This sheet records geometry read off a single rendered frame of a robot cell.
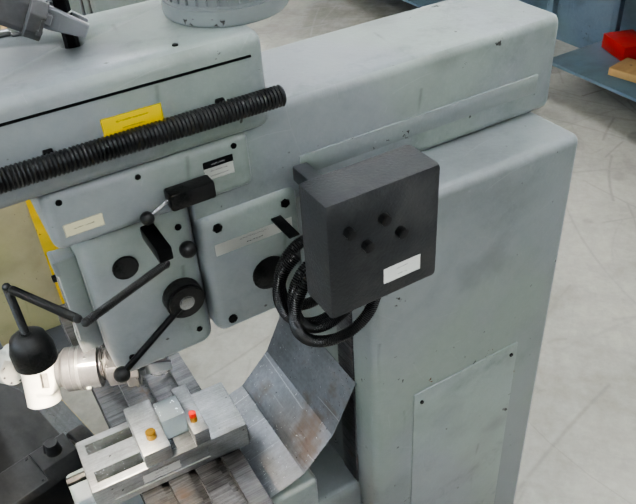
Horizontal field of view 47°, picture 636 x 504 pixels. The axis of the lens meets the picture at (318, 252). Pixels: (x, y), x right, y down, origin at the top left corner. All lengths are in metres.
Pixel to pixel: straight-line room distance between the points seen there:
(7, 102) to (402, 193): 0.54
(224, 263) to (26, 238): 2.09
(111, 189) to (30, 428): 1.40
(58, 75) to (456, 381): 1.08
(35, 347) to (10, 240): 2.05
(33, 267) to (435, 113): 2.33
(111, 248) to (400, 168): 0.48
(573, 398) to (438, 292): 1.72
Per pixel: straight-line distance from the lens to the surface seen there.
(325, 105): 1.25
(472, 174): 1.38
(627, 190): 4.40
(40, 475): 2.27
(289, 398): 1.80
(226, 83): 1.13
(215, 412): 1.72
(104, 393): 1.93
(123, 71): 1.07
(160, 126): 1.07
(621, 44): 5.38
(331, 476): 1.91
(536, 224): 1.58
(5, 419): 2.49
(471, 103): 1.46
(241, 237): 1.27
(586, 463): 2.94
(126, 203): 1.16
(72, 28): 1.15
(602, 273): 3.75
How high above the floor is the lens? 2.28
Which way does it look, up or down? 37 degrees down
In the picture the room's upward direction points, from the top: 4 degrees counter-clockwise
